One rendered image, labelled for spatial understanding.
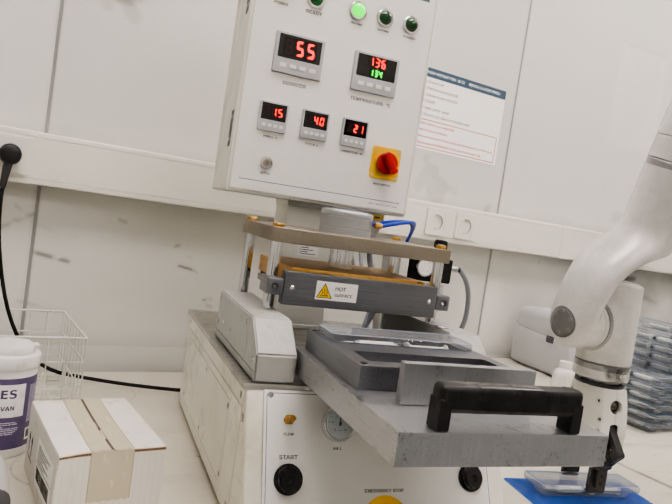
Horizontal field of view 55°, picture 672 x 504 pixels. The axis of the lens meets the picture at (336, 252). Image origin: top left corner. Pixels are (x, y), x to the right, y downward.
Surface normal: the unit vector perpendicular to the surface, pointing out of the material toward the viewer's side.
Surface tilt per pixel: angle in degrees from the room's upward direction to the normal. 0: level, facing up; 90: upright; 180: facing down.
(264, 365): 90
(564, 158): 90
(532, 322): 85
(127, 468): 88
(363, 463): 65
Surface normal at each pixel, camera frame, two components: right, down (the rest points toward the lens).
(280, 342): 0.34, -0.68
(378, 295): 0.35, 0.10
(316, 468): 0.38, -0.33
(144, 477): 0.58, 0.11
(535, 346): -0.90, -0.11
